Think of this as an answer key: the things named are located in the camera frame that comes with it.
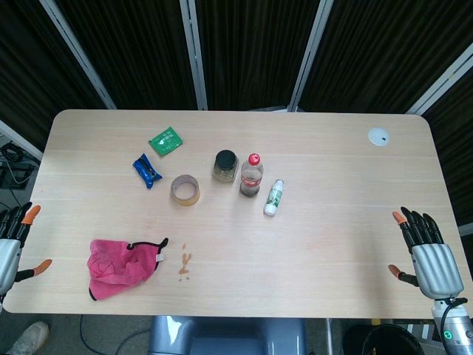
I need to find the grey white shoe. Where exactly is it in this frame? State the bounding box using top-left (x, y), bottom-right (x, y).
top-left (5, 320), bottom-right (50, 355)

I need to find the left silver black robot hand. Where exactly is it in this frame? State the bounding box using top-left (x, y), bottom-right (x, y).
top-left (0, 202), bottom-right (53, 297)

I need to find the white round cable grommet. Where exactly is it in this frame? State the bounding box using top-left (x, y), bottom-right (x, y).
top-left (367, 127), bottom-right (392, 148)

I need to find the black cable bundle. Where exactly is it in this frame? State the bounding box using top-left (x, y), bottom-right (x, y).
top-left (0, 142), bottom-right (40, 190)

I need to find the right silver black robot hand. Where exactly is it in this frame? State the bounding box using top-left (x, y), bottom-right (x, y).
top-left (387, 206), bottom-right (465, 300)

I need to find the pink cloth with black trim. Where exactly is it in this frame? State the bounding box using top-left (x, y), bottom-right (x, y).
top-left (86, 237), bottom-right (170, 302)

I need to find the cola bottle with red cap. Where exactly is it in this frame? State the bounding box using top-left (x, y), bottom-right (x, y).
top-left (239, 152), bottom-right (266, 197)

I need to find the dark fabric partition panel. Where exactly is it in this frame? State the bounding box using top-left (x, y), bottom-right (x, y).
top-left (195, 0), bottom-right (322, 112)
top-left (0, 0), bottom-right (108, 149)
top-left (421, 70), bottom-right (473, 226)
top-left (55, 0), bottom-right (199, 111)
top-left (299, 0), bottom-right (473, 114)

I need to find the brown liquid stain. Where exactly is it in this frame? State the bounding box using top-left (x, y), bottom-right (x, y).
top-left (177, 243), bottom-right (194, 282)

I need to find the glass jar with black lid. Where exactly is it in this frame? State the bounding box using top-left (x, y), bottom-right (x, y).
top-left (211, 149), bottom-right (240, 183)

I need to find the grey partition frame post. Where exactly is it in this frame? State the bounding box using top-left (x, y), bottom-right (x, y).
top-left (180, 0), bottom-right (208, 111)
top-left (38, 0), bottom-right (118, 110)
top-left (404, 47), bottom-right (473, 115)
top-left (0, 120), bottom-right (44, 162)
top-left (287, 0), bottom-right (336, 112)

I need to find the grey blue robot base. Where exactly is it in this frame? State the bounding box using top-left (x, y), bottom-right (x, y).
top-left (149, 315), bottom-right (307, 355)

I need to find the green sachet packet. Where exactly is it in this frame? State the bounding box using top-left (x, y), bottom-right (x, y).
top-left (148, 126), bottom-right (185, 158)

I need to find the blue snack packet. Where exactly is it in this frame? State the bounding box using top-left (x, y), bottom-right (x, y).
top-left (132, 153), bottom-right (164, 190)

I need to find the thin blue floor cable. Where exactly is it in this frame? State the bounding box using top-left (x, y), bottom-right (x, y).
top-left (79, 316), bottom-right (98, 355)

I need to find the black waste bin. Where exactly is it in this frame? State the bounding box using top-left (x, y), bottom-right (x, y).
top-left (341, 323), bottom-right (426, 355)

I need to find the small white green-label bottle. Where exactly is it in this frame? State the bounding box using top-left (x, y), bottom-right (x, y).
top-left (262, 178), bottom-right (285, 217)

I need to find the yellow packing tape roll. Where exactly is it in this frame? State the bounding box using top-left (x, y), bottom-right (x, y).
top-left (170, 175), bottom-right (202, 206)

